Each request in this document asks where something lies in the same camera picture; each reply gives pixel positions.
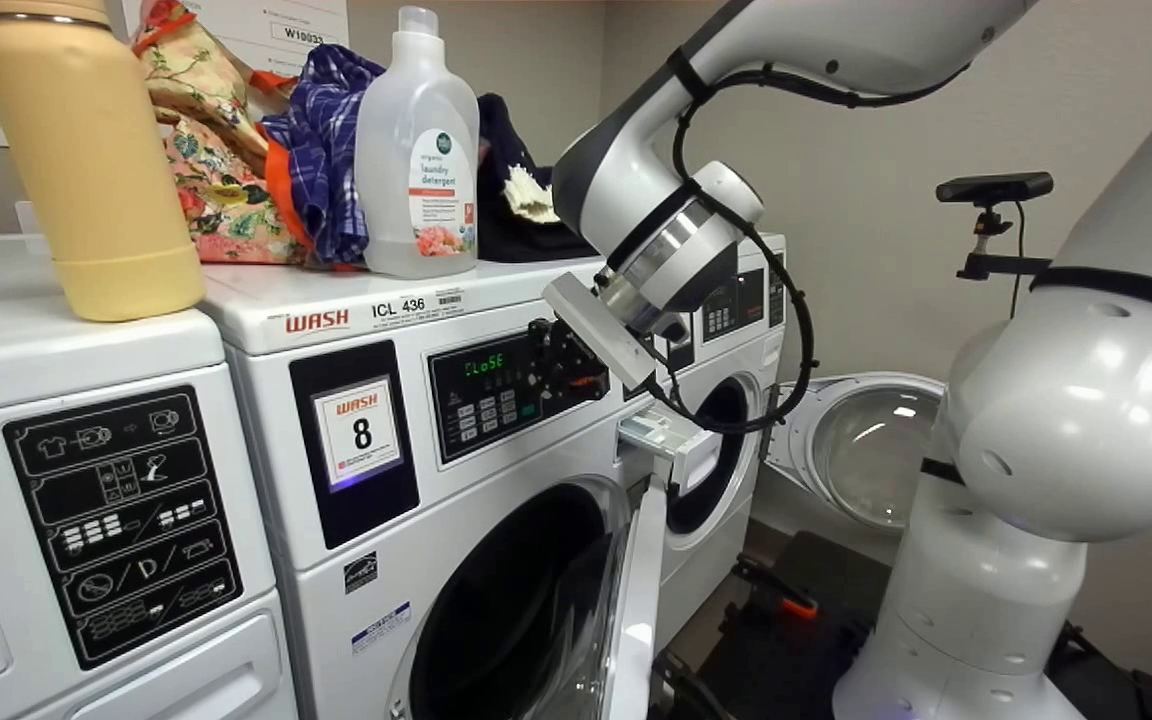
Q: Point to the black camera on stand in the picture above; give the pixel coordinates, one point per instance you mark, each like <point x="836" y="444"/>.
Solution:
<point x="996" y="184"/>

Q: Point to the clear detergent bottle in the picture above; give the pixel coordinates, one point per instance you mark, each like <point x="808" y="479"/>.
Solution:
<point x="419" y="163"/>

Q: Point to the yellow insulated bottle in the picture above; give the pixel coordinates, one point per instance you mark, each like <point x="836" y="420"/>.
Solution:
<point x="88" y="172"/>

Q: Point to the blue purple plastic bag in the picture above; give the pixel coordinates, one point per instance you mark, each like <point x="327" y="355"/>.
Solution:
<point x="331" y="144"/>

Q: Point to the white washer number nine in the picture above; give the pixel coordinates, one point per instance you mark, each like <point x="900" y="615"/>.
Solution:
<point x="701" y="586"/>

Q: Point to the floral fabric bag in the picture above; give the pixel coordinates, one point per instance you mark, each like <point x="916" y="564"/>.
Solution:
<point x="210" y="172"/>

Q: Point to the white washer number eight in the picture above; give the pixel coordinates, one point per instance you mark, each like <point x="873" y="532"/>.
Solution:
<point x="271" y="302"/>

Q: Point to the white round washer door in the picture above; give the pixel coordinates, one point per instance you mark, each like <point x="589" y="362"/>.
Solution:
<point x="637" y="601"/>
<point x="870" y="453"/>

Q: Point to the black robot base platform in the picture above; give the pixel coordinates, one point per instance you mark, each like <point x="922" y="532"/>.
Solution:
<point x="790" y="664"/>

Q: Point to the grey wrist camera bar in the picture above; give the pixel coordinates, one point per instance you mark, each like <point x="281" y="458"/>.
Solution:
<point x="596" y="333"/>

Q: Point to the white grey Franka robot arm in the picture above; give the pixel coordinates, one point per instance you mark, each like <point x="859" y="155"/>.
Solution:
<point x="1082" y="412"/>

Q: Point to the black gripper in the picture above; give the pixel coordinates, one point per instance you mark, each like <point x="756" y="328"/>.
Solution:
<point x="561" y="366"/>

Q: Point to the navy and cream knit garment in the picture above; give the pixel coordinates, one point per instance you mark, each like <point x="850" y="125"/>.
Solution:
<point x="509" y="144"/>

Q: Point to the black washer control panel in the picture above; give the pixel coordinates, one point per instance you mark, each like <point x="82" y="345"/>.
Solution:
<point x="483" y="393"/>

